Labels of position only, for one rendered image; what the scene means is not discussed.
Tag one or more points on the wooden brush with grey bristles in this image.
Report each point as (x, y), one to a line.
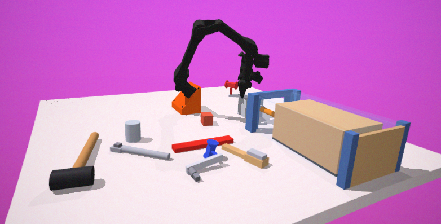
(252, 156)

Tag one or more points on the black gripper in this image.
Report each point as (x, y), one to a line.
(243, 78)

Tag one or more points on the grey metal rod with square end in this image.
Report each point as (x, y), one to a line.
(119, 147)

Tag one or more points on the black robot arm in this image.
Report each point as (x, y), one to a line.
(205, 27)

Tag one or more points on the black mallet with wooden handle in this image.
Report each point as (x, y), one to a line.
(78, 176)

